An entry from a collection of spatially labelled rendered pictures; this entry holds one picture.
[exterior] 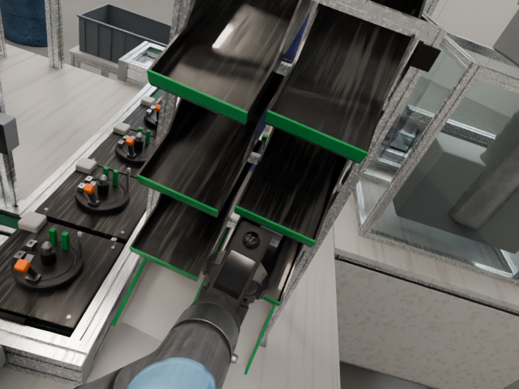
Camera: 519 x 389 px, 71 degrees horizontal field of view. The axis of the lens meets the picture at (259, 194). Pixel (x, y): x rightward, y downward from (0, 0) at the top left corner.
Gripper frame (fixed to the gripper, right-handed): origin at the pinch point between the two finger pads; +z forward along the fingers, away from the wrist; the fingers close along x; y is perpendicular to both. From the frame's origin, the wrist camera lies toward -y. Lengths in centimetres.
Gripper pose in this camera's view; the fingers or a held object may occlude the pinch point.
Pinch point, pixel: (245, 257)
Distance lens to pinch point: 63.3
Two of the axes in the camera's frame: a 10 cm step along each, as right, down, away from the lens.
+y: -3.8, 9.0, 2.1
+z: 1.4, -1.7, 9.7
